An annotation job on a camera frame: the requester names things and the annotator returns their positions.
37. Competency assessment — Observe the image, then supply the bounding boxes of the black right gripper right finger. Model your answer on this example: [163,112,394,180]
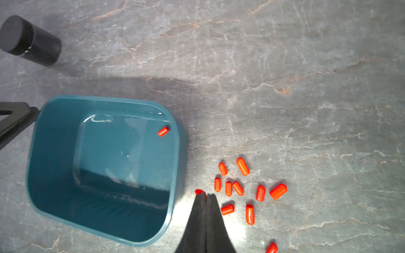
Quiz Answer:
[206,194,236,253]

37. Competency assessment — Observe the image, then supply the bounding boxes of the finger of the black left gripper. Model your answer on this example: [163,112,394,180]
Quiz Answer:
[1,102,39,149]

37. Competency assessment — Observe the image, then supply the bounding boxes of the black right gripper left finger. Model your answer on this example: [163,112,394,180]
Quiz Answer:
[175,192,207,253]

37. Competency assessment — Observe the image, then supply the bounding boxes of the red sleeve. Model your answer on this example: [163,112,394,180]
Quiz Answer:
[214,178,221,192]
[158,126,170,137]
[218,162,228,176]
[220,204,235,216]
[237,157,250,176]
[225,181,233,197]
[232,181,244,196]
[266,242,278,253]
[270,183,288,200]
[246,204,255,225]

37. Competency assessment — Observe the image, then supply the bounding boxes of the red sleeve cluster piece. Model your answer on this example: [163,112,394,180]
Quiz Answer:
[256,185,266,202]

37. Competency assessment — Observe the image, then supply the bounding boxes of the teal plastic storage box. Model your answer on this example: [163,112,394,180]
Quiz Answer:
[26,96,188,247]

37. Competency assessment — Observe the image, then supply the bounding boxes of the black round container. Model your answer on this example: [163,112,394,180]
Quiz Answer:
[1,15,62,66]

